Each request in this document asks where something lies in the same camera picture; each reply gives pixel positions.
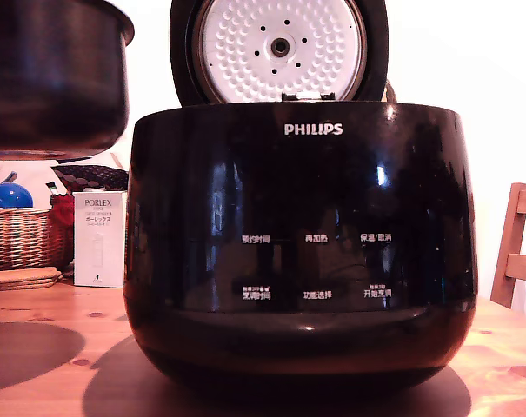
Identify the black rice cooker pot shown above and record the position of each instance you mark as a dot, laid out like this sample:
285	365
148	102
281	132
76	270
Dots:
54	78

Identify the black Philips rice cooker body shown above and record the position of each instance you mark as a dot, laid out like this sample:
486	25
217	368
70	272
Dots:
301	243

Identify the rice cooker lid, white inside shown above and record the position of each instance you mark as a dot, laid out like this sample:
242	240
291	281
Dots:
280	48

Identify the white Porlex box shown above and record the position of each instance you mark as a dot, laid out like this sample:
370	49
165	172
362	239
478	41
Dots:
99	239

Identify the dark dotted pouch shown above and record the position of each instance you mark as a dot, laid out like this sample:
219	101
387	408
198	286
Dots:
93	176

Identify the red knitted item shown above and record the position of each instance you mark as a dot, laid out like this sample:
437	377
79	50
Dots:
63	210

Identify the white paper bag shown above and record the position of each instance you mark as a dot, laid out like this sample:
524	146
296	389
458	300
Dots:
32	178

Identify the woven wicker basket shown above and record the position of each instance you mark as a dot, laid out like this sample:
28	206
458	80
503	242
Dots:
21	239

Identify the stack of cork coasters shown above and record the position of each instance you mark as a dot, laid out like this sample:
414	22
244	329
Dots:
21	279

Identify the blue ball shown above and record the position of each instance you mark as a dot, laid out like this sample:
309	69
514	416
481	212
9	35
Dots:
8	196

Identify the wooden chair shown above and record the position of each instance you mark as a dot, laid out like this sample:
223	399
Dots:
517	247

